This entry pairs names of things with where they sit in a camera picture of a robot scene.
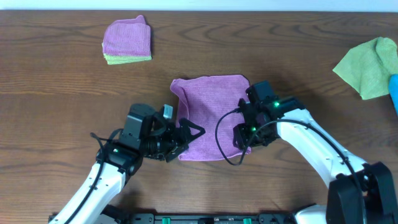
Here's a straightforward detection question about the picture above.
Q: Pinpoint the purple microfiber cloth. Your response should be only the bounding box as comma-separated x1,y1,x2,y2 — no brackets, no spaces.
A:
170,75,249,161

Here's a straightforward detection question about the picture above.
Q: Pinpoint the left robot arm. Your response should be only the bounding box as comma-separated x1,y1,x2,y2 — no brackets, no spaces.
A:
49,103,205,223

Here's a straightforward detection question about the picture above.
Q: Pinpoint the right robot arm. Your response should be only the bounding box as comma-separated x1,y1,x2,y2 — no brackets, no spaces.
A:
234,81,397,223

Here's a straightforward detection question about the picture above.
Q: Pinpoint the folded green cloth under stack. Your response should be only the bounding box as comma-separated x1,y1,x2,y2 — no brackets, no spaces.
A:
101,42,152,65

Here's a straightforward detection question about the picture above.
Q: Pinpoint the folded purple cloth on stack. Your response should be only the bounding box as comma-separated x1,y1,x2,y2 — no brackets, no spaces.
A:
103,15,151,57

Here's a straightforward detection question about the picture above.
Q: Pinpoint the crumpled green cloth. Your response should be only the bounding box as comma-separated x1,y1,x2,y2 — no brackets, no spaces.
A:
333,37,397,100

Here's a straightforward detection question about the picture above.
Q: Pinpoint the blue object at edge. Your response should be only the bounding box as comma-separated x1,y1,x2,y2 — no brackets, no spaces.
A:
388,74,398,114

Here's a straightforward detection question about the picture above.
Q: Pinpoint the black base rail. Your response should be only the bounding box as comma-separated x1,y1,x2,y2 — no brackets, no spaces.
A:
93,213,296,224

